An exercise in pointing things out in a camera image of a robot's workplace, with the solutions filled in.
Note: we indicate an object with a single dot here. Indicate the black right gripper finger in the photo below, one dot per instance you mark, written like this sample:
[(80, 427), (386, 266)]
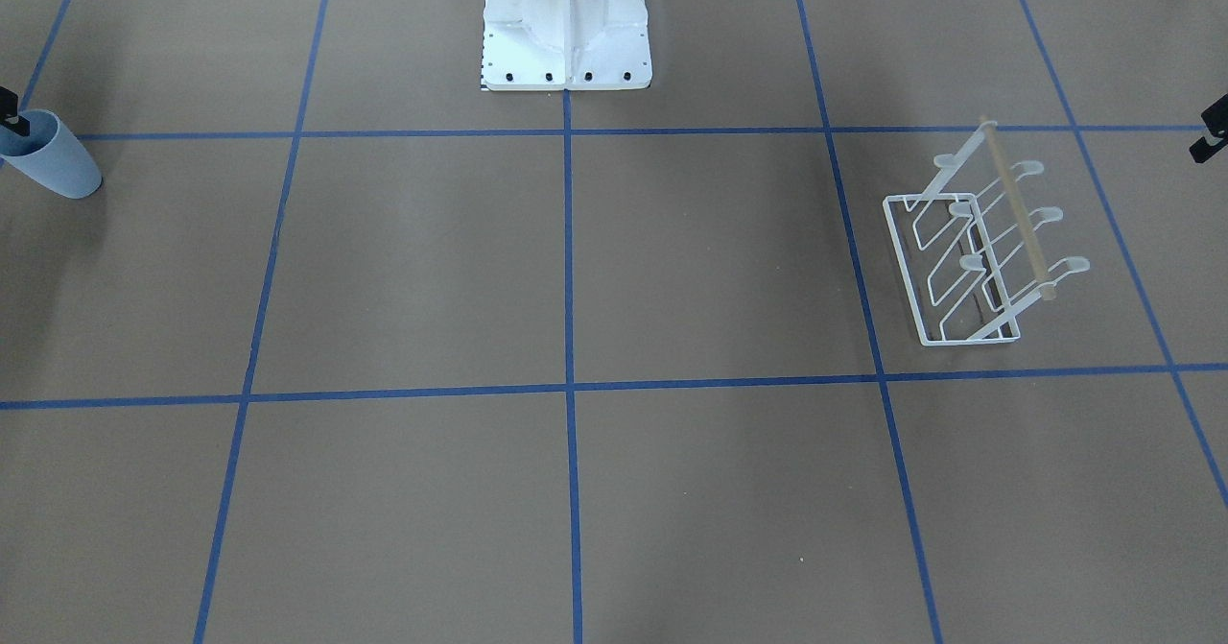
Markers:
[(11, 117)]

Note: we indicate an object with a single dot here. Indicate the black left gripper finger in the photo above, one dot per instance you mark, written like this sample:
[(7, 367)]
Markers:
[(1214, 136)]

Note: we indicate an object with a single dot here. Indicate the light blue plastic cup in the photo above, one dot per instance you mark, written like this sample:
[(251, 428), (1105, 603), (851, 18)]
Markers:
[(51, 155)]

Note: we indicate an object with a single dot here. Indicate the white wire cup holder rack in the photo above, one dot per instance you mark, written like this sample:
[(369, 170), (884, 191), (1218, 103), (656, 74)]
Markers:
[(968, 245)]

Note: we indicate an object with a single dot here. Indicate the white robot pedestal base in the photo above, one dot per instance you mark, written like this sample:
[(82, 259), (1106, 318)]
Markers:
[(533, 45)]

